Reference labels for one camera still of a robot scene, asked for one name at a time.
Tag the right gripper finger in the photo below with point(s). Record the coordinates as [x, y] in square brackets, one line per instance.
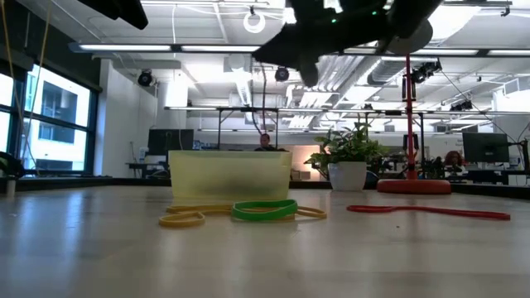
[277, 51]
[311, 70]

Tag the green rubber band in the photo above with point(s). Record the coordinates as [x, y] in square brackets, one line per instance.
[265, 215]

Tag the red rubber band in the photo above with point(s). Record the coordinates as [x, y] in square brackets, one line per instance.
[476, 214]

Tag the black background robot arm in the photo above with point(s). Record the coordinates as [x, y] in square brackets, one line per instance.
[432, 167]

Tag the yellow translucent plastic bin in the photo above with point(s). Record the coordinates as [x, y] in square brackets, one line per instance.
[227, 174]

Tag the black round ceiling speaker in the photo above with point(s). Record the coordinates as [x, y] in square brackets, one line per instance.
[282, 74]
[145, 78]

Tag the long ceiling light strip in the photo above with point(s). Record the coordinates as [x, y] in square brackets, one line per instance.
[165, 48]
[455, 52]

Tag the person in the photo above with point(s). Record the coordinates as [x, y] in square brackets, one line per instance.
[453, 159]
[265, 140]

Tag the green plant in white pot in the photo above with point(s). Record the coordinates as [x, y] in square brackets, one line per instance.
[348, 176]

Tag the large window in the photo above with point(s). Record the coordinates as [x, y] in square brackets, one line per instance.
[58, 103]

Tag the black computer monitor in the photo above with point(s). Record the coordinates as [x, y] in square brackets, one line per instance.
[170, 140]
[484, 147]

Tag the red desk lamp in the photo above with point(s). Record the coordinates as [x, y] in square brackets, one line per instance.
[414, 186]

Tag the black clamp knob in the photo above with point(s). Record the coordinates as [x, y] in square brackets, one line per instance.
[9, 163]

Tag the black rig camera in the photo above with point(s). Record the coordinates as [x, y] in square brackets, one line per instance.
[424, 71]

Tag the black aluminium table frame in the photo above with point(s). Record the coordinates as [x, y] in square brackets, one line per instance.
[62, 182]

